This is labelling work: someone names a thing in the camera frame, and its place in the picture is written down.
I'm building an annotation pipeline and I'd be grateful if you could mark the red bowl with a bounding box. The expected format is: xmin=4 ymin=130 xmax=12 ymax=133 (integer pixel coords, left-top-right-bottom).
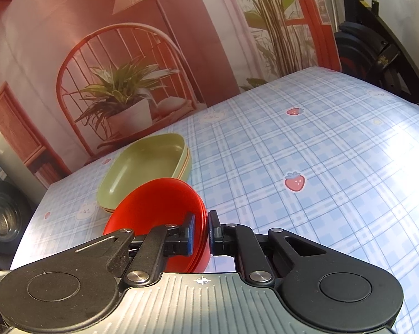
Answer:
xmin=175 ymin=181 xmax=210 ymax=273
xmin=103 ymin=178 xmax=191 ymax=273

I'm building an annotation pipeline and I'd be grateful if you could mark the orange square plate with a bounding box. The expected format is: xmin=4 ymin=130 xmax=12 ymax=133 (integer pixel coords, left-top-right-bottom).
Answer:
xmin=103 ymin=147 xmax=193 ymax=215

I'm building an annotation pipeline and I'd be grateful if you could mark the green square plate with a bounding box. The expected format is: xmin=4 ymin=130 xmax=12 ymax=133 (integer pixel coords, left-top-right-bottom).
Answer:
xmin=95 ymin=132 xmax=190 ymax=210

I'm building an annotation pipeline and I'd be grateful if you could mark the washing machine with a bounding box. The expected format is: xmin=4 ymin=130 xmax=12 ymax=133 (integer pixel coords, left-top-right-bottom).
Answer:
xmin=0 ymin=133 xmax=46 ymax=270

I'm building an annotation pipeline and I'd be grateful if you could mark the blue plaid bed sheet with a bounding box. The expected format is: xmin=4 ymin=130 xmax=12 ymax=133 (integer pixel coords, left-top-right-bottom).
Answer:
xmin=8 ymin=65 xmax=419 ymax=334

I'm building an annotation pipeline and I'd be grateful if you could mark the printed room scene backdrop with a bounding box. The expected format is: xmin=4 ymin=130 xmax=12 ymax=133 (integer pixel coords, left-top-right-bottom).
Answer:
xmin=0 ymin=0 xmax=340 ymax=186

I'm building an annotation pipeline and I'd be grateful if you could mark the black exercise machine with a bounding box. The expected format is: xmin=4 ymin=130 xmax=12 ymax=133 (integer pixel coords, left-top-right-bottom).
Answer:
xmin=334 ymin=0 xmax=419 ymax=106

